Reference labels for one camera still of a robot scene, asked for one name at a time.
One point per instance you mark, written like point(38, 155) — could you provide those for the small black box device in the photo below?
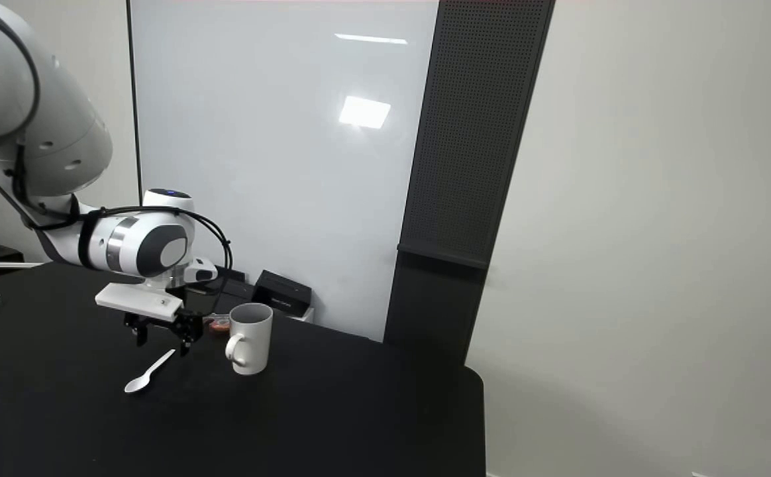
point(280, 292)

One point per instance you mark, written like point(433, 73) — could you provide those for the white whiteboard panel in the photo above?
point(314, 133)

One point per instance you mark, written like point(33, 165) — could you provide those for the orange tape roll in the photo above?
point(217, 328)

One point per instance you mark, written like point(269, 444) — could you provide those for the white ceramic mug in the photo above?
point(249, 339)

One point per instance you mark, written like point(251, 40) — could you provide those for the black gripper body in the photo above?
point(181, 325)

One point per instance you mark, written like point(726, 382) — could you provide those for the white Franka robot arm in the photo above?
point(29, 122)

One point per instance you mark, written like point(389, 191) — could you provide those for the white plastic spoon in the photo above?
point(140, 381)

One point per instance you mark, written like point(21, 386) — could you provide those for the dark grey pillar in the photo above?
point(453, 175)

